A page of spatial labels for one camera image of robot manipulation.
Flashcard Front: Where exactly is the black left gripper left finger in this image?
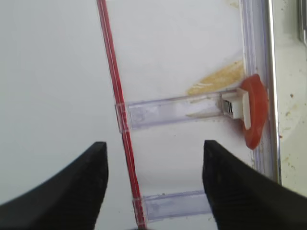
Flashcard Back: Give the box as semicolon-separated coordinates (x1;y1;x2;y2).
0;142;108;230

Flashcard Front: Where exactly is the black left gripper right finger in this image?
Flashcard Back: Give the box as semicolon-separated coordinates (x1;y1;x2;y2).
202;140;307;230

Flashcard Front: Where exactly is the red tomato slice stack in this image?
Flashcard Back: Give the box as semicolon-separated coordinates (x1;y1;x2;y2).
240;74;269;150

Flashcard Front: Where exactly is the lower left clear holder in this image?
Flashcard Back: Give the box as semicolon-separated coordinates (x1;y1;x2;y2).
133;190;211;222

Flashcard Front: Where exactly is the clear holder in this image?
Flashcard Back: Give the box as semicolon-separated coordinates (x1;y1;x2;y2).
133;190;211;222
125;89;235;131

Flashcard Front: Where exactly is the white pusher block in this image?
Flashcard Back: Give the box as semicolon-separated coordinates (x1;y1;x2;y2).
221;88;251;130

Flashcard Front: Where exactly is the upper left clear holder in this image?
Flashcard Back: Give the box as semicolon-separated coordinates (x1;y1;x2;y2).
125;89;235;131

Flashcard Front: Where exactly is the left red strip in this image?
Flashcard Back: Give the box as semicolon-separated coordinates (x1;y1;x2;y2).
97;0;147;230

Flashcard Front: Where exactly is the white metal tray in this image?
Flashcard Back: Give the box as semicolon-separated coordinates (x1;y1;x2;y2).
272;0;307;195

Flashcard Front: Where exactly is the left clear vertical rail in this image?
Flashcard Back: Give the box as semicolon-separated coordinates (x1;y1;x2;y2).
239;0;282;184

